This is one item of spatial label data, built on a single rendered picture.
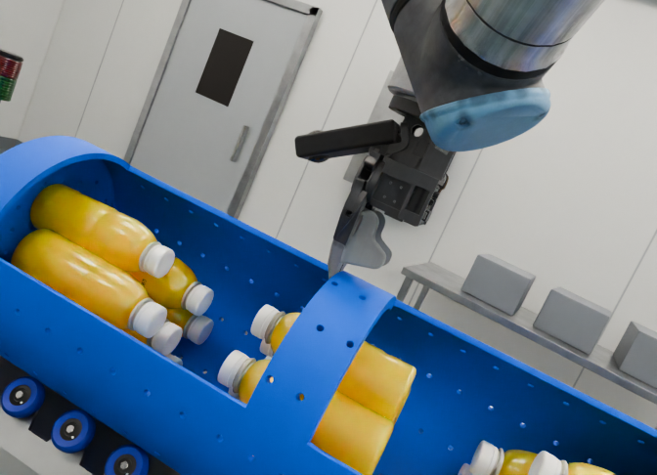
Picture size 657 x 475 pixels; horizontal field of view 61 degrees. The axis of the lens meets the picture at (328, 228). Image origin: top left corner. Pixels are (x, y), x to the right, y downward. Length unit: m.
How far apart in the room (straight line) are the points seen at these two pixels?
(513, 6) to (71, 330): 0.49
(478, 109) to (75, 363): 0.46
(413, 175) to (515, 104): 0.19
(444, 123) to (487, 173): 3.45
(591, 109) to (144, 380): 3.56
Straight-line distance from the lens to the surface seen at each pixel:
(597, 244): 3.82
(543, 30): 0.37
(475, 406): 0.77
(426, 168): 0.59
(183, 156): 4.79
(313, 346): 0.53
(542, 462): 0.64
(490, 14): 0.37
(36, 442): 0.73
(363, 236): 0.59
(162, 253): 0.70
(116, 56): 5.53
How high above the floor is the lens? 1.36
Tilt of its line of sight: 8 degrees down
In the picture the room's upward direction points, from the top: 24 degrees clockwise
